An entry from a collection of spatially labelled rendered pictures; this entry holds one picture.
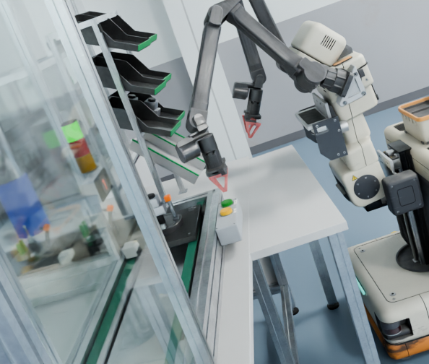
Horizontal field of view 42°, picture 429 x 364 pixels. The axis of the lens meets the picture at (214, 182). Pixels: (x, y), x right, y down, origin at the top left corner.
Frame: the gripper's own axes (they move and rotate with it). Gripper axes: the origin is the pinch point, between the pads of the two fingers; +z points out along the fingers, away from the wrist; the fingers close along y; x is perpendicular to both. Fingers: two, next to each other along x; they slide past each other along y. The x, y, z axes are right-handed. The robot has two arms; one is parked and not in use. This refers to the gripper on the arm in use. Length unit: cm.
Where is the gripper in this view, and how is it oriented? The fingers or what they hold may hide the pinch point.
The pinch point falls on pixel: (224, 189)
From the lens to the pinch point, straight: 188.0
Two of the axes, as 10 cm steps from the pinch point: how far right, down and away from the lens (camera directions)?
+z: 3.3, 8.8, 3.3
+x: 9.4, -3.0, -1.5
